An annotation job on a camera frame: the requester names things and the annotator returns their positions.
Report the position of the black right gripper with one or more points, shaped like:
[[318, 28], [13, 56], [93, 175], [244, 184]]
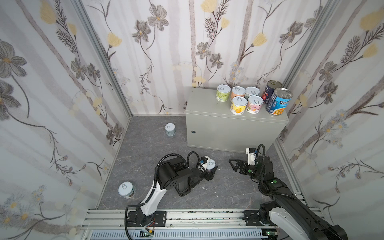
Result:
[[244, 167]]

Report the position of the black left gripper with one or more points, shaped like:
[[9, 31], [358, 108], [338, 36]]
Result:
[[205, 173]]

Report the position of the pink small can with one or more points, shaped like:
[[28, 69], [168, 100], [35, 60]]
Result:
[[211, 164]]

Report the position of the teal small can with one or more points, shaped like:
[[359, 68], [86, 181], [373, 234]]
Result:
[[170, 129]]

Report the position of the yellow small can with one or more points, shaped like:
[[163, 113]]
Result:
[[238, 105]]

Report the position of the brown-label small can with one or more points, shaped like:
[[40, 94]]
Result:
[[254, 104]]

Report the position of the orange small can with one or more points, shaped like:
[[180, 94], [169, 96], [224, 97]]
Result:
[[237, 92]]

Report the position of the grey-label small can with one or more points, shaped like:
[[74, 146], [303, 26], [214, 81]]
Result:
[[251, 91]]

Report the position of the green small can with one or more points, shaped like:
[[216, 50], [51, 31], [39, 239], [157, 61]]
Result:
[[223, 93]]

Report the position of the blue soup can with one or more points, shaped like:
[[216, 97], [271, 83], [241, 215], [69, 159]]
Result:
[[279, 101]]

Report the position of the red and navy tall can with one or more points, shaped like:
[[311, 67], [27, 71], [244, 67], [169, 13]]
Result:
[[269, 90]]

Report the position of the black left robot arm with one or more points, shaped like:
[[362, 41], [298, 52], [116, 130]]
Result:
[[173, 171]]

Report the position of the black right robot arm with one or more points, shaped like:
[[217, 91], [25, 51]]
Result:
[[284, 210]]

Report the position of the grey metal cabinet box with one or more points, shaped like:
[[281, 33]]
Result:
[[211, 125]]

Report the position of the white can near left base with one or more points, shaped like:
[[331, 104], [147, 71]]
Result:
[[126, 190]]

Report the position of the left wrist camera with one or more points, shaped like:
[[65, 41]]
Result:
[[203, 163]]

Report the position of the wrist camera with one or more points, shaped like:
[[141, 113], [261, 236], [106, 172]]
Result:
[[252, 155], [203, 163]]

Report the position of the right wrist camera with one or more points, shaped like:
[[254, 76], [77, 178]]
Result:
[[252, 155]]

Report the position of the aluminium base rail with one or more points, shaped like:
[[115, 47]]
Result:
[[186, 219]]

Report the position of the white slotted cable duct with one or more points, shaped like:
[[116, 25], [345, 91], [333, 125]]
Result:
[[191, 234]]

